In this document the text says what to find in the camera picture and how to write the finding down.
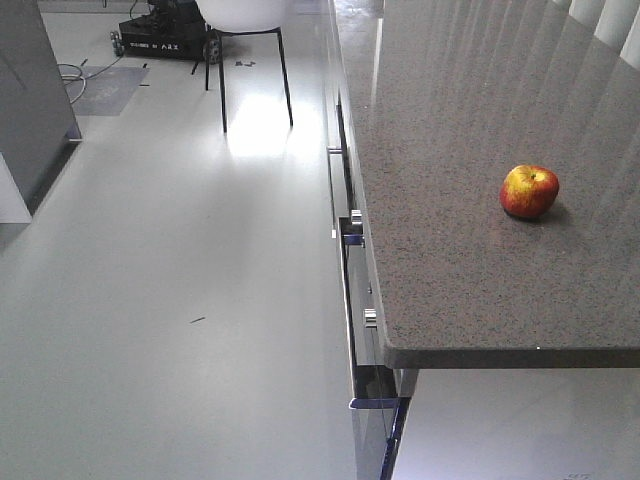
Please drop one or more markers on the red yellow apple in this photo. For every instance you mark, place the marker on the red yellow apple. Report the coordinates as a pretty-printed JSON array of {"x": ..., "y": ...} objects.
[{"x": 529, "y": 191}]

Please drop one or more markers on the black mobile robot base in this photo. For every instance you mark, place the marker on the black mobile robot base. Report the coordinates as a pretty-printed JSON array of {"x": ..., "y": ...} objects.
[{"x": 171, "y": 29}]

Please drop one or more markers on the grey stone kitchen counter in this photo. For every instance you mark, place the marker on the grey stone kitchen counter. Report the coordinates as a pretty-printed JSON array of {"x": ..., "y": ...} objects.
[{"x": 505, "y": 348}]

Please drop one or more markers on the white chair black legs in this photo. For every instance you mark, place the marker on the white chair black legs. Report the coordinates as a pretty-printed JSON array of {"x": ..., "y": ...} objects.
[{"x": 242, "y": 18}]

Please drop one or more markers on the grey cabinet left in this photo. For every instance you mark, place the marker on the grey cabinet left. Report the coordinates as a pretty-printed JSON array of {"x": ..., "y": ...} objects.
[{"x": 39, "y": 131}]

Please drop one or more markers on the silver drawer handle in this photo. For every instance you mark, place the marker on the silver drawer handle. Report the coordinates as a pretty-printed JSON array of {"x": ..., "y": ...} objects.
[{"x": 370, "y": 318}]

